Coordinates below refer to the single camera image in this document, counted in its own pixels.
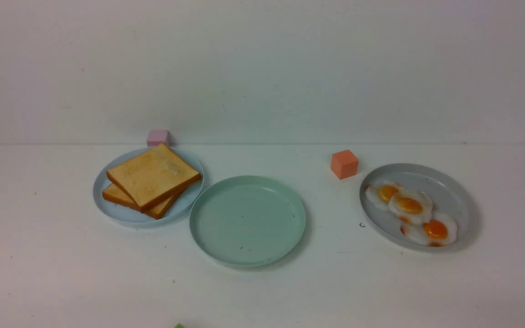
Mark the grey plate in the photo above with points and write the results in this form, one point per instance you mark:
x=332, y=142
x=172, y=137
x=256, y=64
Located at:
x=448, y=197

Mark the fried egg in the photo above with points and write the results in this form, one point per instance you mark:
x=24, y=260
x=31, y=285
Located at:
x=442, y=230
x=379, y=193
x=412, y=207

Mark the light blue plate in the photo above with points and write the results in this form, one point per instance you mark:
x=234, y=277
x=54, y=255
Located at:
x=128, y=216

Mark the mint green plate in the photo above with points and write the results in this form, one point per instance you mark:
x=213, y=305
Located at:
x=248, y=221

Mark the toast slice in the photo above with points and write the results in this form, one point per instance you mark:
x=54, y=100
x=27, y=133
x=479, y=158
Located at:
x=115, y=195
x=152, y=176

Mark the pink cube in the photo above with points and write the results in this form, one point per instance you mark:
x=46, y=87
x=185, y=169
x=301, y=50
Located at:
x=157, y=137

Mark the orange cube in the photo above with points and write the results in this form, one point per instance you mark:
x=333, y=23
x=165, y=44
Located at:
x=344, y=164

